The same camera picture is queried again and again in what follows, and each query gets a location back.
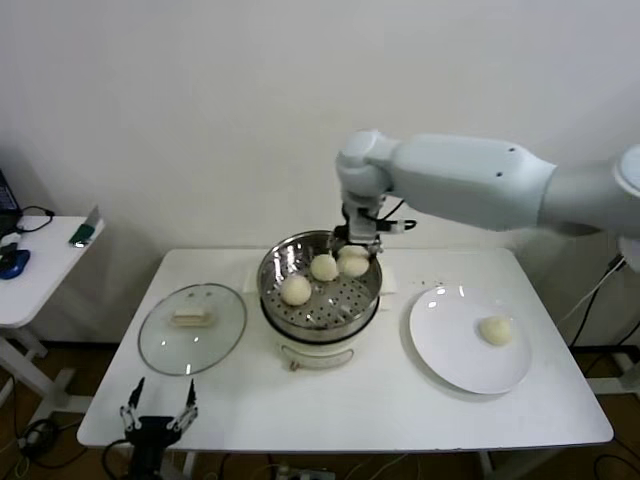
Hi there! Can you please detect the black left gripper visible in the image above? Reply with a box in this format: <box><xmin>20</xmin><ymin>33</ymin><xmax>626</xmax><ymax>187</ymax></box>
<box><xmin>118</xmin><ymin>377</ymin><xmax>200</xmax><ymax>480</ymax></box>

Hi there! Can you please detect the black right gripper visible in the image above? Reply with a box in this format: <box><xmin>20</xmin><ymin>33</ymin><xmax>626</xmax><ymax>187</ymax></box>
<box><xmin>327</xmin><ymin>225</ymin><xmax>386</xmax><ymax>262</ymax></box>

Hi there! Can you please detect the white steamed baozi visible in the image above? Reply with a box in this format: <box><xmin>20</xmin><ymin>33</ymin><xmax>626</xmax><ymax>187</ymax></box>
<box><xmin>309</xmin><ymin>253</ymin><xmax>339</xmax><ymax>282</ymax></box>
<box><xmin>478</xmin><ymin>315</ymin><xmax>515</xmax><ymax>347</ymax></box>
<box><xmin>279</xmin><ymin>275</ymin><xmax>313</xmax><ymax>306</ymax></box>
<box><xmin>337</xmin><ymin>243</ymin><xmax>372</xmax><ymax>279</ymax></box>

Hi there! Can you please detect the glass lid with cream handle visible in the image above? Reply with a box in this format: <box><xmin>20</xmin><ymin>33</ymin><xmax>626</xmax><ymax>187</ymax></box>
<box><xmin>137</xmin><ymin>283</ymin><xmax>249</xmax><ymax>377</ymax></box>

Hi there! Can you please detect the perforated steel steamer basket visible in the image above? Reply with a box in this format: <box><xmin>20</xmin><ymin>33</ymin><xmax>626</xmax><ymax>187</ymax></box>
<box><xmin>243</xmin><ymin>229</ymin><xmax>398</xmax><ymax>342</ymax></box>

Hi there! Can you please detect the white electric cooking pot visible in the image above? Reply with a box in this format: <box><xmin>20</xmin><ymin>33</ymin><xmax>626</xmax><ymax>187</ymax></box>
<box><xmin>258</xmin><ymin>294</ymin><xmax>392</xmax><ymax>374</ymax></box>

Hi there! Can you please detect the white round plate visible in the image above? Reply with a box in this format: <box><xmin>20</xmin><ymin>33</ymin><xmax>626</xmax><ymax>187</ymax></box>
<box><xmin>408</xmin><ymin>284</ymin><xmax>533</xmax><ymax>396</ymax></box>

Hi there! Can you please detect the white floor power strip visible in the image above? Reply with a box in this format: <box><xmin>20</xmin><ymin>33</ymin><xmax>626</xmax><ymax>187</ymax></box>
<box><xmin>272</xmin><ymin>465</ymin><xmax>337</xmax><ymax>480</ymax></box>

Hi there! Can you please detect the white side table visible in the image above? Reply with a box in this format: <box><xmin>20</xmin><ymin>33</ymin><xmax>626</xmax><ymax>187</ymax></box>
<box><xmin>0</xmin><ymin>215</ymin><xmax>106</xmax><ymax>424</ymax></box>

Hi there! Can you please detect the blue computer mouse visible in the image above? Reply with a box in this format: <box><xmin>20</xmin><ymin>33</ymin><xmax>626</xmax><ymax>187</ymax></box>
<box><xmin>0</xmin><ymin>248</ymin><xmax>31</xmax><ymax>281</ymax></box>

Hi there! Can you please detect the dark laptop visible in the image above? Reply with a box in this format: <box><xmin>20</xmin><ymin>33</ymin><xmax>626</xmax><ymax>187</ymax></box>
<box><xmin>0</xmin><ymin>169</ymin><xmax>24</xmax><ymax>236</ymax></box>

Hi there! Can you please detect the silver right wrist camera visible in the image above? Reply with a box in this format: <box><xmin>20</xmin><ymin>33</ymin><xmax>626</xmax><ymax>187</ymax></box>
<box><xmin>347</xmin><ymin>207</ymin><xmax>387</xmax><ymax>246</ymax></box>

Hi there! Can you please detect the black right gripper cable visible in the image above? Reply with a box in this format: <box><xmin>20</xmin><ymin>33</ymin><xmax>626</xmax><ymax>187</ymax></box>
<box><xmin>372</xmin><ymin>197</ymin><xmax>417</xmax><ymax>234</ymax></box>

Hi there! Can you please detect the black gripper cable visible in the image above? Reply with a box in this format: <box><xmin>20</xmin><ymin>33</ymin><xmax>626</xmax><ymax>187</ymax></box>
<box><xmin>372</xmin><ymin>197</ymin><xmax>417</xmax><ymax>234</ymax></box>
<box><xmin>102</xmin><ymin>438</ymin><xmax>132</xmax><ymax>480</ymax></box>

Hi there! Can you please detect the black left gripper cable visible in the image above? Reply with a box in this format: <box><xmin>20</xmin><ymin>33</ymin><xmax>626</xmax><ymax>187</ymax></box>
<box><xmin>102</xmin><ymin>438</ymin><xmax>132</xmax><ymax>480</ymax></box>

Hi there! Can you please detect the coiled floor cable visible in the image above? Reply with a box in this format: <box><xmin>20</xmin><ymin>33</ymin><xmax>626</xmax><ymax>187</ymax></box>
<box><xmin>14</xmin><ymin>418</ymin><xmax>69</xmax><ymax>459</ymax></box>

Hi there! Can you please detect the green handled scraper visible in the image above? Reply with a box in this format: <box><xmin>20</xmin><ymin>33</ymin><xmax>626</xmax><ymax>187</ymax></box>
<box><xmin>67</xmin><ymin>205</ymin><xmax>101</xmax><ymax>250</ymax></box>

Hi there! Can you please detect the black cable with plug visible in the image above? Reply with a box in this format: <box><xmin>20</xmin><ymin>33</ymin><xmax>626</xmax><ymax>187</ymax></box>
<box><xmin>13</xmin><ymin>206</ymin><xmax>55</xmax><ymax>236</ymax></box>

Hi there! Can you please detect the thin white cable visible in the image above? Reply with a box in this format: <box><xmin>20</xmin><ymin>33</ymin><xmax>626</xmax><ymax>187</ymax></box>
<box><xmin>557</xmin><ymin>269</ymin><xmax>616</xmax><ymax>324</ymax></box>

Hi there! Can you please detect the thin black cable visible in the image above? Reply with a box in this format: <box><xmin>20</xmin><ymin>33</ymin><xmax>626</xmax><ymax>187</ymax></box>
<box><xmin>569</xmin><ymin>272</ymin><xmax>614</xmax><ymax>347</ymax></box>

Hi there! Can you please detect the white stand base frame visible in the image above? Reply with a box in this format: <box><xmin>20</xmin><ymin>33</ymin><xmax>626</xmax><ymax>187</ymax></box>
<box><xmin>584</xmin><ymin>349</ymin><xmax>640</xmax><ymax>396</ymax></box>

